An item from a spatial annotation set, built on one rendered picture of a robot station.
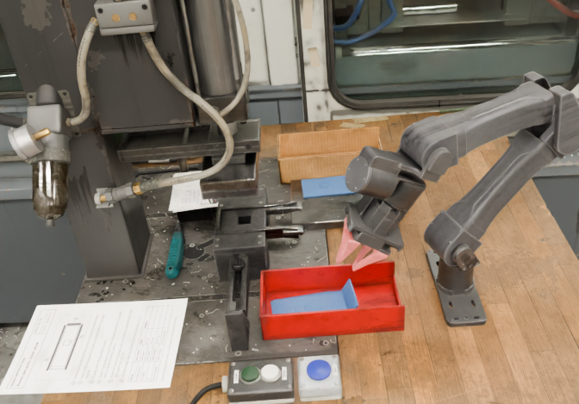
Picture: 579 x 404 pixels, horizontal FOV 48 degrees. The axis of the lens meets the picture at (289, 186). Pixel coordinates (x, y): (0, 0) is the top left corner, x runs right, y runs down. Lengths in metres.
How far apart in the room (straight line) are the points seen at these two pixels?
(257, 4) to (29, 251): 1.16
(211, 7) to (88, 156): 0.35
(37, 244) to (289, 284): 1.26
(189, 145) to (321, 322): 0.39
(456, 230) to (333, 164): 0.47
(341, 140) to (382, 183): 0.65
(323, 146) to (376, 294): 0.51
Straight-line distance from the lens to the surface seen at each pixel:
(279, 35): 1.80
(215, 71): 1.13
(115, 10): 1.05
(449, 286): 1.24
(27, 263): 2.42
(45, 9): 1.12
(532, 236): 1.42
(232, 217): 1.33
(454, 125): 1.05
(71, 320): 1.33
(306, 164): 1.53
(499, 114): 1.08
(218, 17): 1.10
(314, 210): 1.43
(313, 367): 1.10
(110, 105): 1.16
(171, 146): 1.21
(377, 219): 1.07
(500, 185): 1.16
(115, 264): 1.36
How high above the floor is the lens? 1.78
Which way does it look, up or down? 34 degrees down
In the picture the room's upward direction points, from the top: 6 degrees counter-clockwise
